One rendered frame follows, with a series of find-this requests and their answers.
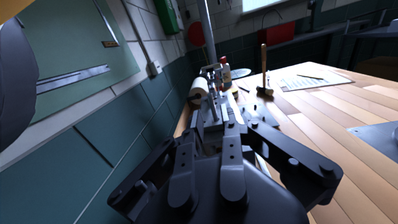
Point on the green wall board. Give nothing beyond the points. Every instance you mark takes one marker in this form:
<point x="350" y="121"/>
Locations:
<point x="68" y="40"/>

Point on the white glue bottle red cap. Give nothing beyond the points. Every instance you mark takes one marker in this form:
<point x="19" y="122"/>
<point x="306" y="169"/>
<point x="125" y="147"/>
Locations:
<point x="226" y="73"/>

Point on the grey housing block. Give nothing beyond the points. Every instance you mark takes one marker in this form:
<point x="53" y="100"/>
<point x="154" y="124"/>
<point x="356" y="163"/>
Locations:
<point x="213" y="126"/>

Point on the green wall cabinet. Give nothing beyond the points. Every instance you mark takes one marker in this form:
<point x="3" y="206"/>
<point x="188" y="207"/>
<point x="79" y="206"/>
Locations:
<point x="166" y="15"/>

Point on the white paper roll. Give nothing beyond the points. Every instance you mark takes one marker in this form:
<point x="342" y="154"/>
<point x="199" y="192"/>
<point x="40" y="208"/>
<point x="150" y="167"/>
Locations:
<point x="198" y="88"/>

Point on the dark bench machine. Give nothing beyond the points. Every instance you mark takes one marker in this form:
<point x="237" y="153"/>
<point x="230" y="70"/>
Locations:
<point x="314" y="15"/>

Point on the window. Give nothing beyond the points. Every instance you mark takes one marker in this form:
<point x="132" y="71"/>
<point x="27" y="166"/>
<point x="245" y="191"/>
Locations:
<point x="261" y="4"/>

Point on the grey flat base plate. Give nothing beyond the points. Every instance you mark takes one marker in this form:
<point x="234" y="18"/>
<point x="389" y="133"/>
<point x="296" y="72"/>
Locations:
<point x="376" y="140"/>

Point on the grey fixture body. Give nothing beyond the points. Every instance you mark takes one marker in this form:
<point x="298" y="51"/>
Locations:
<point x="202" y="102"/>

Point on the yellow pencil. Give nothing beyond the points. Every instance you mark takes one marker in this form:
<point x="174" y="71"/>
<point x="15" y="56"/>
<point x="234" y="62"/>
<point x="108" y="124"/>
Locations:
<point x="309" y="76"/>

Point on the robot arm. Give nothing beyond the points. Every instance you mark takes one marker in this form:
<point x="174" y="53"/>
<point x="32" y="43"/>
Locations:
<point x="15" y="87"/>

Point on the dark side table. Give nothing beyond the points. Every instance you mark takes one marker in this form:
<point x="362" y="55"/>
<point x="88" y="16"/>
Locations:
<point x="373" y="34"/>

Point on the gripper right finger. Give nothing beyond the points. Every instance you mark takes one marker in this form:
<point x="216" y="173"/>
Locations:
<point x="280" y="149"/>

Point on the grey metal pin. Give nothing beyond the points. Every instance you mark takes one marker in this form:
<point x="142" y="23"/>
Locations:
<point x="213" y="107"/>

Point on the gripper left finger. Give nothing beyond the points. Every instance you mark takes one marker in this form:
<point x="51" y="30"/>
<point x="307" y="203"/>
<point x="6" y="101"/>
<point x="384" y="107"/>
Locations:
<point x="182" y="174"/>

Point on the brown cardboard box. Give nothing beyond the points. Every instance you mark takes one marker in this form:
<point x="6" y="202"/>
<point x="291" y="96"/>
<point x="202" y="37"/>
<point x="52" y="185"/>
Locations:
<point x="377" y="68"/>

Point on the grey toggle clamp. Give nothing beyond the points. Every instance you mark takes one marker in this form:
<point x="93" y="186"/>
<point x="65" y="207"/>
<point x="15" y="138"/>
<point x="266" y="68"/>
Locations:
<point x="211" y="77"/>

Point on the white wall conduit with box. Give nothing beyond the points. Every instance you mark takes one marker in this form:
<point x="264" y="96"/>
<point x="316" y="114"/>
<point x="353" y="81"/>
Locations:
<point x="154" y="67"/>

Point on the red round sign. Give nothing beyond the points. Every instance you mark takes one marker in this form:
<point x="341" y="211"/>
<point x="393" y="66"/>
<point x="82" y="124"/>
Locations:
<point x="196" y="34"/>

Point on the grey tray plate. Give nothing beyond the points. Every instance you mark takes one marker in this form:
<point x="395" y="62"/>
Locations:
<point x="259" y="112"/>

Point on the white paper sheet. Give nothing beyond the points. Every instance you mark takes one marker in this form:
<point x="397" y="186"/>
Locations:
<point x="314" y="81"/>

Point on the grey round plate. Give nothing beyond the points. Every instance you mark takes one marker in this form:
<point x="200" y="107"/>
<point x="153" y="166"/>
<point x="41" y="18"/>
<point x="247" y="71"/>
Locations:
<point x="241" y="73"/>

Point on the grey vertical pole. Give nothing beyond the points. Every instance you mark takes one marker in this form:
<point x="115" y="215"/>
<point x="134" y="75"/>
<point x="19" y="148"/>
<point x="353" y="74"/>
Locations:
<point x="207" y="31"/>

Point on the black pen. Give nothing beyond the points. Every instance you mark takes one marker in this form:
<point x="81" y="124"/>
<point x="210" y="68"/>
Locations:
<point x="244" y="89"/>

